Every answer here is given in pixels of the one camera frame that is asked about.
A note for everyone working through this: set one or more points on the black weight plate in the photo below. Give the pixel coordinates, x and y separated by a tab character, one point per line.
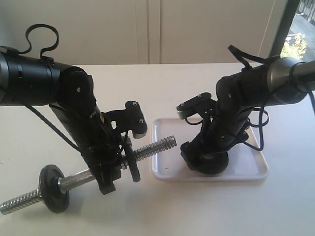
131	162
55	200
211	163

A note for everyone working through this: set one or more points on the white plastic tray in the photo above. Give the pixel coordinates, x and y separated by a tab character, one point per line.
245	164

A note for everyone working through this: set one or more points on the chrome threaded dumbbell bar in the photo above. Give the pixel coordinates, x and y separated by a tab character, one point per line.
75	180

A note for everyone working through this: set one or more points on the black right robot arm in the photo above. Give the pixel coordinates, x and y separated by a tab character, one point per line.
225	120

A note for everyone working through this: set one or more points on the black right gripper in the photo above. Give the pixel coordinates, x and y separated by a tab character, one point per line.
206	143

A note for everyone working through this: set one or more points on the white cabinet doors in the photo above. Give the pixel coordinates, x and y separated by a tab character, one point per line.
146	31

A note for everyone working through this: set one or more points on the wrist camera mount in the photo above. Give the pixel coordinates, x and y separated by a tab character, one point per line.
196	105
130	118

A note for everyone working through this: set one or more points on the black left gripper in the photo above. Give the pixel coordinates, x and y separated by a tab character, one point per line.
101	146

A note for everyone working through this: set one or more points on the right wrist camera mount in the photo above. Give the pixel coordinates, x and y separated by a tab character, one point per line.
196	105

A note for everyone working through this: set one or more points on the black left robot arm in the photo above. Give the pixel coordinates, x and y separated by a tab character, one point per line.
62	96

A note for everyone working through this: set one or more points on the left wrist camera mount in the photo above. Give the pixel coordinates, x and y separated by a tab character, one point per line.
130	118

